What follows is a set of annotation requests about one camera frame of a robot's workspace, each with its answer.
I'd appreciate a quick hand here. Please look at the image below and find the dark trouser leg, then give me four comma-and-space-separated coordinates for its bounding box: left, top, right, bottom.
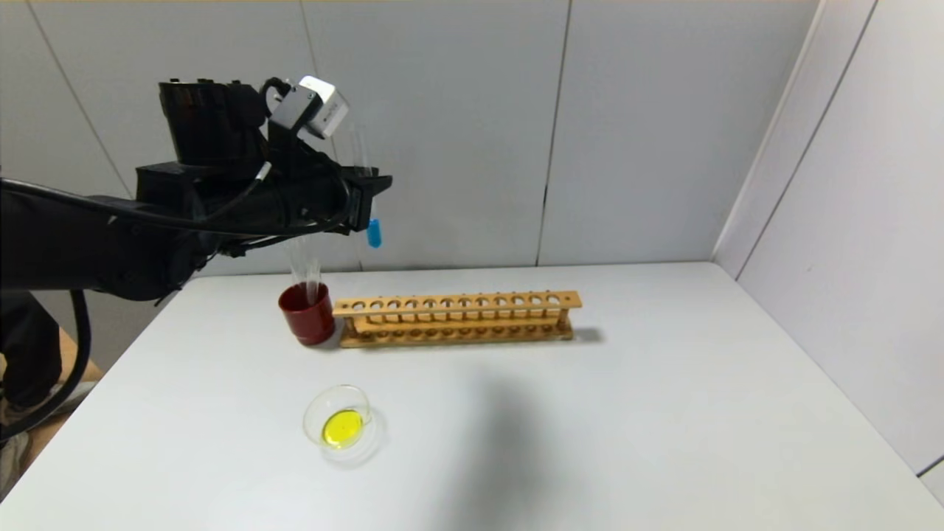
0, 291, 63, 410

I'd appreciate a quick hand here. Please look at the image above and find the grey shoe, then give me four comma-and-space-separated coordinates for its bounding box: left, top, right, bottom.
0, 426, 34, 482

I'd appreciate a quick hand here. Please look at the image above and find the wooden test tube rack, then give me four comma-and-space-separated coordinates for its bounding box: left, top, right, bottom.
332, 290, 583, 349

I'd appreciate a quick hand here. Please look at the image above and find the blue pigment test tube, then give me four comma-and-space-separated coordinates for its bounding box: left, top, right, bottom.
351, 124, 384, 249

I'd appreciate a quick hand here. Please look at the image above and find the clear glass beaker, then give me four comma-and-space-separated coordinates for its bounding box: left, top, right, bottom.
302, 383, 386, 465

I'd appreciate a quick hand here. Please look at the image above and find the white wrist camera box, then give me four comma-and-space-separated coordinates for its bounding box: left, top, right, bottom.
268, 75, 350, 140

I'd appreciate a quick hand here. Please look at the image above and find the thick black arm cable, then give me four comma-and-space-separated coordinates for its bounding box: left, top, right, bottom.
0, 289, 91, 445

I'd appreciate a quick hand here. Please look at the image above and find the red plastic cup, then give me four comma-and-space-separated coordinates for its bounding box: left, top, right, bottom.
278, 282, 337, 347

